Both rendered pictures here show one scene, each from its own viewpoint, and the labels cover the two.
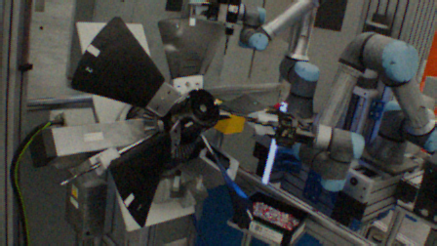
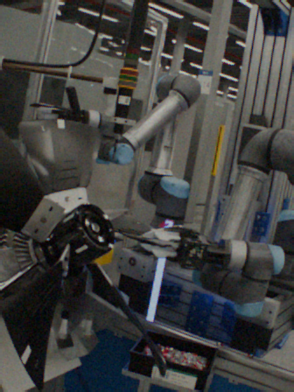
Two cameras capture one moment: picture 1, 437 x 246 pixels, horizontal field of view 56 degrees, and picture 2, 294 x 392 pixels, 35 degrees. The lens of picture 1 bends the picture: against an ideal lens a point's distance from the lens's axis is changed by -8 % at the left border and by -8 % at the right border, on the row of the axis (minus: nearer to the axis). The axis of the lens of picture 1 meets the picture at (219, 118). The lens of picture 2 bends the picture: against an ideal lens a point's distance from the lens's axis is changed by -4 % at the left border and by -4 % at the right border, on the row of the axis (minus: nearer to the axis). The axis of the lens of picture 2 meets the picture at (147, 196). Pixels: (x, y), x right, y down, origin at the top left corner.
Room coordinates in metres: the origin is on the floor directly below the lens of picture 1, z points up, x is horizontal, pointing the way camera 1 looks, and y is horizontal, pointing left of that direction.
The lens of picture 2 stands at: (0.18, 0.20, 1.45)
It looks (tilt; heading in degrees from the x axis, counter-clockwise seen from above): 8 degrees down; 346
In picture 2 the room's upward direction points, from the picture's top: 10 degrees clockwise
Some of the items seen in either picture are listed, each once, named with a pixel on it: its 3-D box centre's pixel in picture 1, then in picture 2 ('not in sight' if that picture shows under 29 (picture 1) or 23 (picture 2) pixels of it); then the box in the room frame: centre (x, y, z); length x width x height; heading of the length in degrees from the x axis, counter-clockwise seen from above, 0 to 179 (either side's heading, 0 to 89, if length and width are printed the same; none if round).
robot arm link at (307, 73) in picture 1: (304, 78); (172, 195); (1.98, -0.34, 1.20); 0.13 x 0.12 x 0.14; 17
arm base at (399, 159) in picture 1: (388, 144); (284, 261); (1.61, -0.68, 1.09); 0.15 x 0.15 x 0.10
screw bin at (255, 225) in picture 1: (270, 218); (173, 360); (1.31, -0.24, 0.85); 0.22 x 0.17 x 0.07; 62
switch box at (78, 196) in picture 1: (85, 202); not in sight; (1.35, 0.42, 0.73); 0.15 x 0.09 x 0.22; 47
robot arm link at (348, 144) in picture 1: (344, 143); (261, 259); (1.26, -0.39, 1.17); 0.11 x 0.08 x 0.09; 84
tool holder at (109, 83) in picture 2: (230, 9); (119, 101); (1.29, 0.03, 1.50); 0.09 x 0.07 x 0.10; 82
